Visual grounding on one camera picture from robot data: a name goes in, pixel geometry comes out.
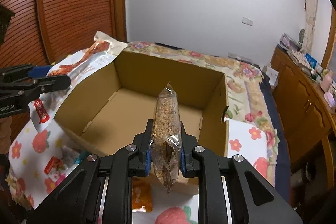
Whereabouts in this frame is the white chicken leg snack bag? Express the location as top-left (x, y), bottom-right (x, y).
top-left (29, 31), bottom-right (127, 132)

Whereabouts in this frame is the clear granola snack bag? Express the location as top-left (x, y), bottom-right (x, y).
top-left (149, 84), bottom-right (182, 192)

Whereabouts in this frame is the orange snack packet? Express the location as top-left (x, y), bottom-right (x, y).
top-left (131, 177), bottom-right (153, 213)

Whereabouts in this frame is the red small snack packet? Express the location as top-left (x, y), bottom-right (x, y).
top-left (44, 156), bottom-right (64, 174)

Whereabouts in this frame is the white strawberry flower blanket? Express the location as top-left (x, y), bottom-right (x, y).
top-left (8, 119), bottom-right (270, 223)

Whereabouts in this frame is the wooden slatted wardrobe door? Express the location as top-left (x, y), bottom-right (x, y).
top-left (1, 0), bottom-right (127, 67)

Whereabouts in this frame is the brown cardboard box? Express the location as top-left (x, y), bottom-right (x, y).
top-left (54, 50), bottom-right (230, 195)

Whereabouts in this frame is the floral quilt bedspread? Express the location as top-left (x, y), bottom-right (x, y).
top-left (5, 42), bottom-right (290, 210)

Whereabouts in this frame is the wooden dresser cabinet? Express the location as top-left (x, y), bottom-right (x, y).
top-left (270, 47), bottom-right (335, 205)

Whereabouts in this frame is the white wall switch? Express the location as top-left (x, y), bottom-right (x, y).
top-left (242, 17), bottom-right (253, 26)

